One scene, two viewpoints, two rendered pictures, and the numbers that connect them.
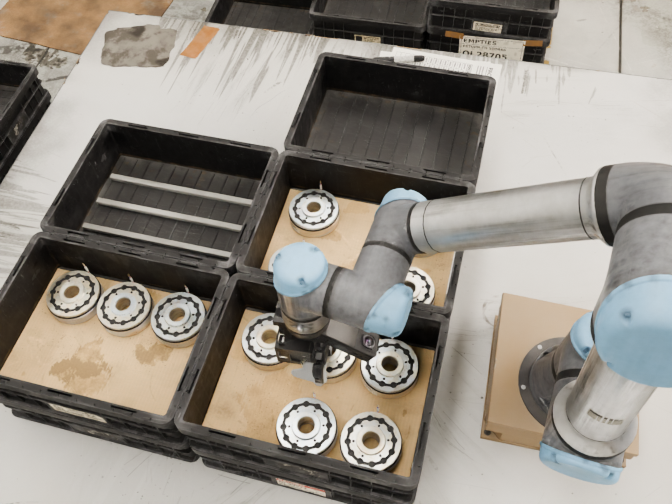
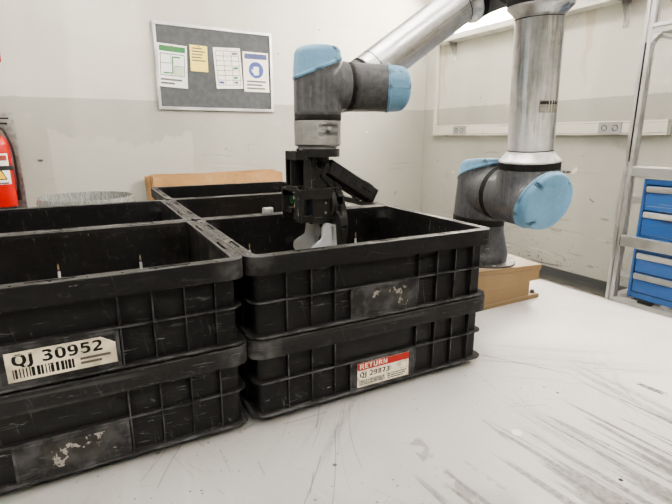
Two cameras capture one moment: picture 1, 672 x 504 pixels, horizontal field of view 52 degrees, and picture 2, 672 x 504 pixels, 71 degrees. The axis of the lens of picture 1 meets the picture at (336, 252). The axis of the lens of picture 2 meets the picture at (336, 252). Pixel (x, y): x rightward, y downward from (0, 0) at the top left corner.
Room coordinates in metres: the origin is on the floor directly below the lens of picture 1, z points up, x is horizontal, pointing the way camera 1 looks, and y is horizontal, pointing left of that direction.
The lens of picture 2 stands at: (-0.06, 0.60, 1.07)
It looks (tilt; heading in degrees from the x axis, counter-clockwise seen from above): 14 degrees down; 314
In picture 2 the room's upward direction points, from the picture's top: straight up
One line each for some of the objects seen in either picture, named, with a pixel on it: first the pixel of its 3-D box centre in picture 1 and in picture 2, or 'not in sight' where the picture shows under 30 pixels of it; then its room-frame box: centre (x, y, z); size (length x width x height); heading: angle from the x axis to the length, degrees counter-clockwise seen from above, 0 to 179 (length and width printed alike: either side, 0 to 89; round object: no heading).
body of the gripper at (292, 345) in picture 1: (304, 331); (314, 186); (0.51, 0.06, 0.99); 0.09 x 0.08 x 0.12; 76
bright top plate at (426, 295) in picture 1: (407, 289); not in sight; (0.64, -0.13, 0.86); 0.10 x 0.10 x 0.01
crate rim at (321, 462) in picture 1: (316, 372); (337, 231); (0.46, 0.05, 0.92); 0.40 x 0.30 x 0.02; 72
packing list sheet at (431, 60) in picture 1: (435, 82); not in sight; (1.35, -0.29, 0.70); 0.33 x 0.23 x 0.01; 73
